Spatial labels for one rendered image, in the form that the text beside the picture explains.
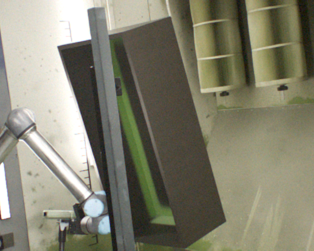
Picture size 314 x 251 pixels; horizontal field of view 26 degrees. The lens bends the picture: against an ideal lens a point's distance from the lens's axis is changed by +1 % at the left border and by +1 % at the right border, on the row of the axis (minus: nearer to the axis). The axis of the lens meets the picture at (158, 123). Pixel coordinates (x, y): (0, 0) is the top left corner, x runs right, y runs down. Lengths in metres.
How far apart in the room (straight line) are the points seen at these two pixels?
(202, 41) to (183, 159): 1.35
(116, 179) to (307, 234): 2.02
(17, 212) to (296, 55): 2.00
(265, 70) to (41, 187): 1.61
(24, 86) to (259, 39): 1.51
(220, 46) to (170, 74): 1.18
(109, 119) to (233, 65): 2.47
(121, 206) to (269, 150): 2.41
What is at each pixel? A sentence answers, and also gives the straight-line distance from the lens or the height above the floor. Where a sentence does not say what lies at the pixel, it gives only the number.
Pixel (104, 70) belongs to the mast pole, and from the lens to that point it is 2.45.
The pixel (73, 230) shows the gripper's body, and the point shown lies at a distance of 3.69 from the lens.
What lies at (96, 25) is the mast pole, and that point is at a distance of 2.46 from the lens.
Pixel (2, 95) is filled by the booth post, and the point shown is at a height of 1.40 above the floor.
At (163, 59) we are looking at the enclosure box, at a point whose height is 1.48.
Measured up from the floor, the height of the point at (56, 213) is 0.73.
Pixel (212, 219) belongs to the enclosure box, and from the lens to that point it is 3.87.
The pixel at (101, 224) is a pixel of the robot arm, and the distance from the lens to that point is 3.51.
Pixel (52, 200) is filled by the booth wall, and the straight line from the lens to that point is 4.53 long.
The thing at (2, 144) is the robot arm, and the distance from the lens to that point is 3.54.
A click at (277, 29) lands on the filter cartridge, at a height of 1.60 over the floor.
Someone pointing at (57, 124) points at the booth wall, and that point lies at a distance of 4.53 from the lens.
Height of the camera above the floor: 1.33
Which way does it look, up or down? 3 degrees down
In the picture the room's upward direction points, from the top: 7 degrees counter-clockwise
